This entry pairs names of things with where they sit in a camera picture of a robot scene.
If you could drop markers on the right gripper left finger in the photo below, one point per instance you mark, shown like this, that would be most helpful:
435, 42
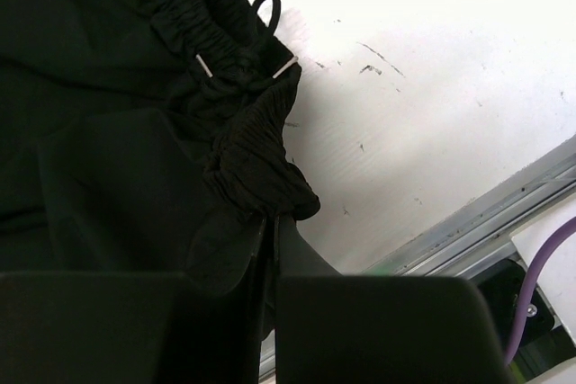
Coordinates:
139, 327

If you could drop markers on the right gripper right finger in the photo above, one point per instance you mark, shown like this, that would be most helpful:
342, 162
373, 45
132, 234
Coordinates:
335, 328

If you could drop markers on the black trousers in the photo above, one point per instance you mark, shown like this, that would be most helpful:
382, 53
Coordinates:
144, 135

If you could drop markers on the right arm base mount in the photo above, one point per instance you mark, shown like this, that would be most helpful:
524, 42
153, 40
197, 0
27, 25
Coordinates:
545, 343

